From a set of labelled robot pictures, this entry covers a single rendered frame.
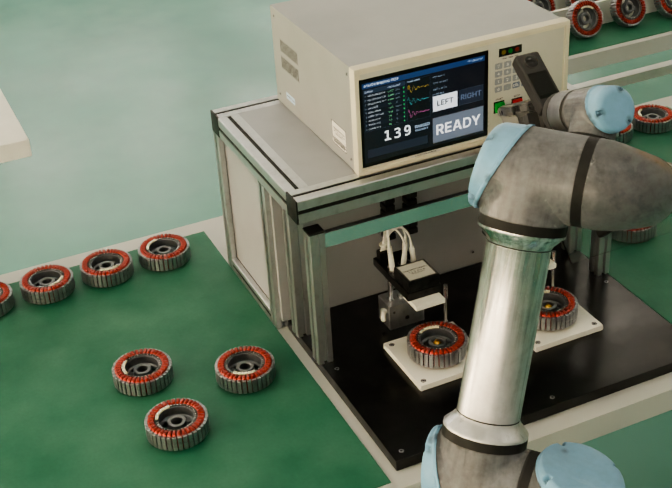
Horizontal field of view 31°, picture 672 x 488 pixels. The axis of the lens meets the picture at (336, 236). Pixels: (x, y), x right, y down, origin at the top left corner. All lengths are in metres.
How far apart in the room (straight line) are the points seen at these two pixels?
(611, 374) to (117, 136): 3.16
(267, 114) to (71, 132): 2.78
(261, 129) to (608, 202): 1.01
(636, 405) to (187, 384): 0.82
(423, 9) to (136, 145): 2.75
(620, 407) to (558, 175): 0.79
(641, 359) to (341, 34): 0.81
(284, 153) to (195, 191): 2.29
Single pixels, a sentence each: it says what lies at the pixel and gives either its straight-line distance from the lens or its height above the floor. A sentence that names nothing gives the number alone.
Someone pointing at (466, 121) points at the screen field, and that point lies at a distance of 2.21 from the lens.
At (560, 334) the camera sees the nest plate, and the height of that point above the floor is 0.78.
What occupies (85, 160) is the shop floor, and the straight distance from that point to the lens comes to 4.87.
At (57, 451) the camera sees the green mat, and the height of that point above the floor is 0.75.
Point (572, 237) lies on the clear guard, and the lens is 2.11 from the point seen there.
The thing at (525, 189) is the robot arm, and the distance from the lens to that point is 1.51.
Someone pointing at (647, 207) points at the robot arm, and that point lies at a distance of 1.53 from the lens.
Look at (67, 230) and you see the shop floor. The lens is 4.40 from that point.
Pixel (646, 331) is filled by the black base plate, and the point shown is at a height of 0.77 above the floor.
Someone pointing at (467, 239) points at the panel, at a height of 0.83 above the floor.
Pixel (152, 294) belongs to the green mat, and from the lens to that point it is 2.56.
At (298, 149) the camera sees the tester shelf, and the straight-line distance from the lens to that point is 2.26.
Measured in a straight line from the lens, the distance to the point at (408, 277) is 2.22.
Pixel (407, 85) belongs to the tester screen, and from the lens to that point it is 2.12.
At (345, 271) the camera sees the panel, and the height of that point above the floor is 0.84.
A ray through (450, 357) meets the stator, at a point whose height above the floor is 0.81.
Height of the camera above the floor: 2.12
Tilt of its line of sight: 31 degrees down
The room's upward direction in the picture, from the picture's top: 4 degrees counter-clockwise
